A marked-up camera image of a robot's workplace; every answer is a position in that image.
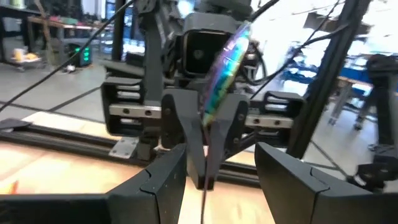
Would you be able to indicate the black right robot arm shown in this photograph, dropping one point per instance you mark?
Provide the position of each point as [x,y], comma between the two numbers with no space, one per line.
[152,46]

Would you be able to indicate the low trolley with yellow items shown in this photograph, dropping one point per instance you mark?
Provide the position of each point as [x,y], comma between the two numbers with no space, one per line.
[26,57]

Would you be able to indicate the computer with green lights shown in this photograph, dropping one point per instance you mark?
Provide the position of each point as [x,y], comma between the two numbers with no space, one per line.
[82,54]

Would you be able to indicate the long wooden desk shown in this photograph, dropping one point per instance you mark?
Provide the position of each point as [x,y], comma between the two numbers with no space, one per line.
[62,26]

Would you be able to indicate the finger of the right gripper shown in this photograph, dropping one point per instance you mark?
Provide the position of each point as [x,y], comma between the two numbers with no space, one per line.
[186,118]
[233,124]

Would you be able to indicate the wheeled workbench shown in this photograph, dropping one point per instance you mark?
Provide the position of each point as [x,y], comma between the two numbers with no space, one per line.
[351,82]

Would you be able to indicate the black stand column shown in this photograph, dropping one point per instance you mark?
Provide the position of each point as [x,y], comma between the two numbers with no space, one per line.
[118,31]

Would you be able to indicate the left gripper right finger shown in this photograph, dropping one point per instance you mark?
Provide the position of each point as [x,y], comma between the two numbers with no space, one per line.
[311,205]

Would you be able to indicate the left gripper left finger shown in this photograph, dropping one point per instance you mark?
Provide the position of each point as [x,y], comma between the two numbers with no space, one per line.
[93,208]

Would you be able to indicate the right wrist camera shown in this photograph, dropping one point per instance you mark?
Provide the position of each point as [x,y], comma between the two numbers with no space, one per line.
[202,53]

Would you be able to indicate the silver mounting plate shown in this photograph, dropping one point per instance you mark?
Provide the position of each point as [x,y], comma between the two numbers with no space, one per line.
[124,147]

